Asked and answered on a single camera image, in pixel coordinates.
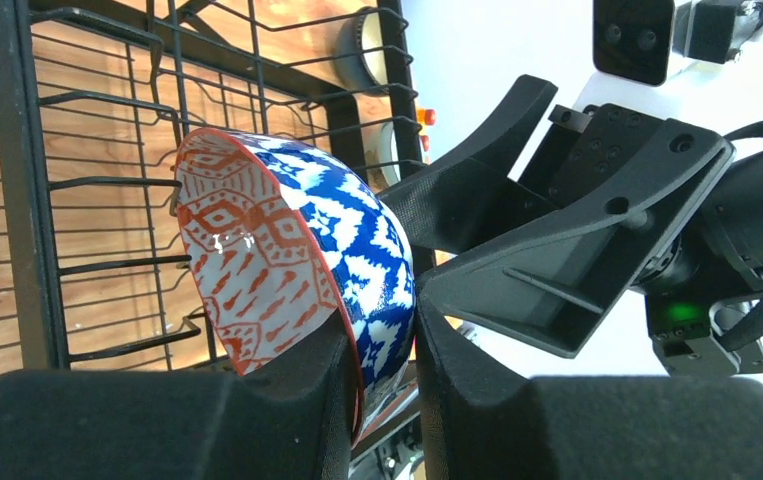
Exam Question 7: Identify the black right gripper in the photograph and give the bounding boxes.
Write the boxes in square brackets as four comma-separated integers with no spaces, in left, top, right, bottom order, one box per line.
[419,104,763,377]

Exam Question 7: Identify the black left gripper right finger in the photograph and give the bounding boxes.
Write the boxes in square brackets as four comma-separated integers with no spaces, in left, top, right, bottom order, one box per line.
[416,298,763,479]

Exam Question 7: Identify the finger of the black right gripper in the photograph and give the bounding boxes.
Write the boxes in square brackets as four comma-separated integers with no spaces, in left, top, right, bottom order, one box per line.
[380,75,558,253]

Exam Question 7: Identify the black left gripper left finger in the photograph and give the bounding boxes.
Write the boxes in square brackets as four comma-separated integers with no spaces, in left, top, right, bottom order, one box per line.
[0,314,356,479]

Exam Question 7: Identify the blue diamond pattern bowl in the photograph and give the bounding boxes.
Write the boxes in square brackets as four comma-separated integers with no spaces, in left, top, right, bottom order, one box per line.
[173,128,416,439]

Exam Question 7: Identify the dark blue glazed bowl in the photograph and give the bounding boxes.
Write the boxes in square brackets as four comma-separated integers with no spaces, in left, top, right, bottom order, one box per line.
[333,7,388,97]

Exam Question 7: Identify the black wire dish rack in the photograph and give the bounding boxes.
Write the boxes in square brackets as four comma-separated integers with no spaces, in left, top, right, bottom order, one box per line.
[0,1,414,377]

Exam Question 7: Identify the pale green ribbed bowl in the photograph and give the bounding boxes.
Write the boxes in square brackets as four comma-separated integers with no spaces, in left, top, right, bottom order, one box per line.
[376,122,401,186]

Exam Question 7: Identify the orange blue toy blocks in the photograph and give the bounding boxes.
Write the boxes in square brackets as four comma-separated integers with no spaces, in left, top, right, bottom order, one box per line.
[416,107,437,153]

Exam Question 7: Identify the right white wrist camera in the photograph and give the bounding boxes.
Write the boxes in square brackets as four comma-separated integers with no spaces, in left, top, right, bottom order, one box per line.
[592,0,763,87]

